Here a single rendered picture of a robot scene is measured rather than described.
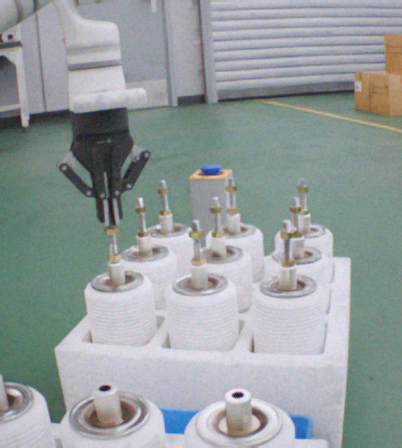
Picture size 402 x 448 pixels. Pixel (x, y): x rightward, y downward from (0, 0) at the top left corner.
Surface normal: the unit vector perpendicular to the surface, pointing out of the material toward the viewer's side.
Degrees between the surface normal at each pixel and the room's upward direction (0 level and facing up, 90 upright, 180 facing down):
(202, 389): 90
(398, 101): 90
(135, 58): 90
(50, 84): 90
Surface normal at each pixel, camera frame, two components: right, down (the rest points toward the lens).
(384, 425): -0.07, -0.96
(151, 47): 0.26, 0.26
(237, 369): -0.24, 0.29
